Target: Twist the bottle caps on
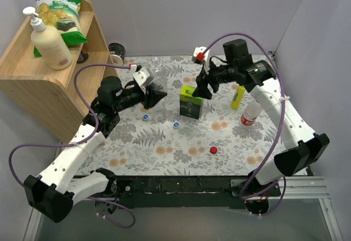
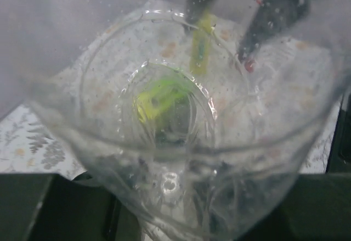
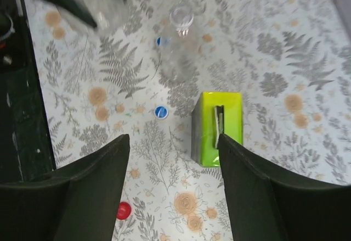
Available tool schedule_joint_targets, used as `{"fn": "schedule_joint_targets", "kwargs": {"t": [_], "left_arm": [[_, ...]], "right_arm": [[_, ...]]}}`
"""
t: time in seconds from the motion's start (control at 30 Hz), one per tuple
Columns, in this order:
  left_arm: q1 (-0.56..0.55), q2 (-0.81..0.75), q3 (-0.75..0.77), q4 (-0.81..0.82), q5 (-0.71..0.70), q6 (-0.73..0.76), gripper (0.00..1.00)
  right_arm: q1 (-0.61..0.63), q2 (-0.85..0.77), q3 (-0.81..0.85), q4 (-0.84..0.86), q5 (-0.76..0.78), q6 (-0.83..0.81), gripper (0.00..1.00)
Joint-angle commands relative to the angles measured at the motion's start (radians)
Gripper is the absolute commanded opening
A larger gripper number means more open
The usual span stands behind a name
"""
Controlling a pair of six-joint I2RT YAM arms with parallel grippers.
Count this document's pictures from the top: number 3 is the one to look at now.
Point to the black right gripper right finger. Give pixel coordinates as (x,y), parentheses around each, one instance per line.
(268,202)

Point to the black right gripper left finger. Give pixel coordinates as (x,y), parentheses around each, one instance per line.
(76,202)

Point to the clear plastic bottle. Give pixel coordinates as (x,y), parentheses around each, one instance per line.
(176,46)

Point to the blue bottle cap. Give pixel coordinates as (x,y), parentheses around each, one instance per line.
(161,112)

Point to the red bottle cap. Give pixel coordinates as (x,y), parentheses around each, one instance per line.
(124,211)

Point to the green Gillette razor box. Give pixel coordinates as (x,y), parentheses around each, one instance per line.
(214,113)

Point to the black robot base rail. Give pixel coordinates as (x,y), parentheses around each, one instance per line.
(26,148)

